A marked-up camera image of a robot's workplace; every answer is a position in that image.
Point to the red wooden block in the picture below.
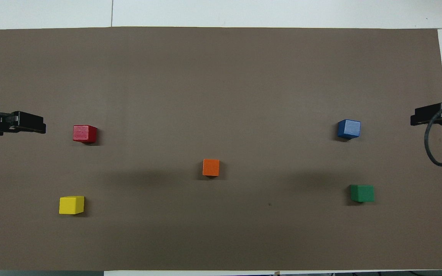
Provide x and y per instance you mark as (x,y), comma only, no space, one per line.
(84,133)

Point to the blue wooden block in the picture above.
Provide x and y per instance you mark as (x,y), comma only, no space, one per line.
(348,128)

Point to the yellow wooden block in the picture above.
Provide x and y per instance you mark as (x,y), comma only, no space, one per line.
(71,205)

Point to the green wooden block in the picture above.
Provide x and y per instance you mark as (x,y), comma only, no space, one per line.
(362,193)

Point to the orange wooden block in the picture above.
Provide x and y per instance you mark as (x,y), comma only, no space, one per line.
(210,167)

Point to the brown table mat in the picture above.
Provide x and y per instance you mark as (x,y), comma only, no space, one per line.
(221,76)

